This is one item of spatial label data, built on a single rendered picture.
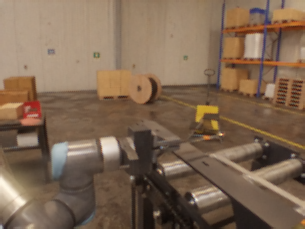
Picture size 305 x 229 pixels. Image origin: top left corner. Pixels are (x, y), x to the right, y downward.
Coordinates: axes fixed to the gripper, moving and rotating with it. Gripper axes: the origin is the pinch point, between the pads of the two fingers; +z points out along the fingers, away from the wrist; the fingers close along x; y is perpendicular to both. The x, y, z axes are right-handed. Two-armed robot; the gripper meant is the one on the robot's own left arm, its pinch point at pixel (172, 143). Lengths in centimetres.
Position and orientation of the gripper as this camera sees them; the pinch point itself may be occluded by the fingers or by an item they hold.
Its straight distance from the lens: 64.2
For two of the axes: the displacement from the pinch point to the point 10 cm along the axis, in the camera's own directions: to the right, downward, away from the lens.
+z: 9.1, -0.9, 4.1
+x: -0.2, 9.7, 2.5
